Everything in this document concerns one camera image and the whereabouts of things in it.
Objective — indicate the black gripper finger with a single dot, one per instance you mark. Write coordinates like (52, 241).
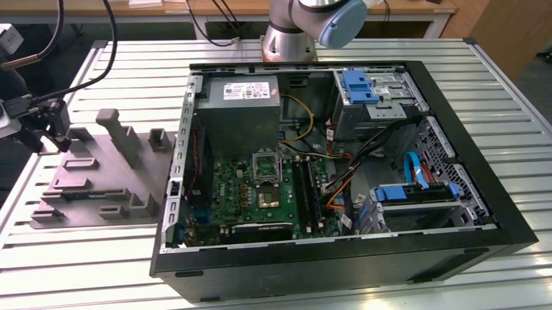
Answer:
(60, 119)
(29, 139)

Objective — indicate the grey parts rack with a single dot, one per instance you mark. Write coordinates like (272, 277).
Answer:
(108, 181)

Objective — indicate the green RAM stick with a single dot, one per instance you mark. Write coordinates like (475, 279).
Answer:
(93, 195)

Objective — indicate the black case fan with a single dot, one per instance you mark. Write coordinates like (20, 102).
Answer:
(200, 181)

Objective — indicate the small white box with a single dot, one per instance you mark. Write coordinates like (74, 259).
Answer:
(146, 3)

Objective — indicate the grey power supply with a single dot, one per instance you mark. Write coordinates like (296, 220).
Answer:
(241, 129)

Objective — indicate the green motherboard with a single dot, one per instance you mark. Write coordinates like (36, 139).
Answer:
(229, 181)

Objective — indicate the blue port connector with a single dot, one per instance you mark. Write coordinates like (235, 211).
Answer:
(203, 217)

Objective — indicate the blue card latch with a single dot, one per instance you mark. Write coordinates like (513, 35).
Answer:
(179, 235)

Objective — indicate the metal locking lever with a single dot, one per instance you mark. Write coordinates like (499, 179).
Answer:
(281, 166)

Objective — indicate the graphics card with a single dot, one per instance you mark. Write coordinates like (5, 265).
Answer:
(259, 231)

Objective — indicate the black RAM slot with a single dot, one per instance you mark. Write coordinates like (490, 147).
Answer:
(312, 193)

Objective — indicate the blue-edged RAM stick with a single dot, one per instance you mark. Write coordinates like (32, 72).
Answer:
(320, 211)

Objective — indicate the blue plastic drive carrier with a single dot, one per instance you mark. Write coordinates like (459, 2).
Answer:
(356, 87)

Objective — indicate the metal drive cage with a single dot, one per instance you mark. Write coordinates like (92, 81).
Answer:
(388, 113)

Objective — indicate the hard disk in blue carrier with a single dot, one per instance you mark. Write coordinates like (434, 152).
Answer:
(392, 193)

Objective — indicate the black PC case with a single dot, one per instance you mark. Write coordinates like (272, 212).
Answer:
(346, 274)

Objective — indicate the wooden desk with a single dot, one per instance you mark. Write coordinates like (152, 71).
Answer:
(410, 8)

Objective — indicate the wooden cabinet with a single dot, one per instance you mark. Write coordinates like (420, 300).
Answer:
(509, 32)

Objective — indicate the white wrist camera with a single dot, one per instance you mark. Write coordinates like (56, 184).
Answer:
(9, 124)

